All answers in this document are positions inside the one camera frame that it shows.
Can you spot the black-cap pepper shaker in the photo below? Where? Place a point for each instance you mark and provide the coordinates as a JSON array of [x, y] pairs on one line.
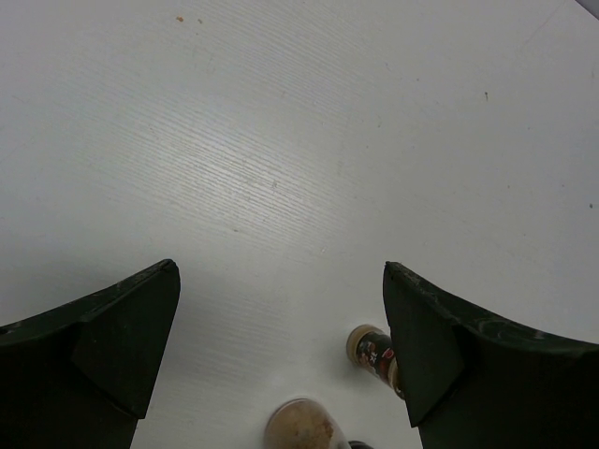
[[370, 348]]

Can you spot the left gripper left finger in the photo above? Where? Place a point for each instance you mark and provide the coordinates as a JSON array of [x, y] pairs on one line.
[[82, 375]]

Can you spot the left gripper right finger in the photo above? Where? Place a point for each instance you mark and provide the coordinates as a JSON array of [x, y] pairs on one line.
[[474, 379]]

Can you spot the pink-lid spice jar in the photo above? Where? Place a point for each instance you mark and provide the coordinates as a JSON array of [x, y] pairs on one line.
[[303, 423]]

